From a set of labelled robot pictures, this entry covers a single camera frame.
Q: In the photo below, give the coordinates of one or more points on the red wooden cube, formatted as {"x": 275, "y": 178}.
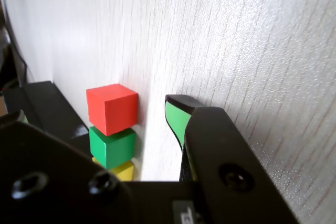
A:
{"x": 113, "y": 108}

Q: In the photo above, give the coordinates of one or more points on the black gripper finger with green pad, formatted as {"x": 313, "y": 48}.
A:
{"x": 223, "y": 155}

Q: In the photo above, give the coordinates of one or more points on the yellow wooden cube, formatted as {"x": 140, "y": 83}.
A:
{"x": 123, "y": 172}

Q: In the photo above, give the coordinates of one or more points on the green wooden cube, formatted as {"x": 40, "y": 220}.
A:
{"x": 115, "y": 150}

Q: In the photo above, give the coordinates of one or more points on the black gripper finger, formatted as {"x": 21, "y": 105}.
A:
{"x": 52, "y": 176}

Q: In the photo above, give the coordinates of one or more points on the black cardboard box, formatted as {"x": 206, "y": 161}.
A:
{"x": 39, "y": 98}

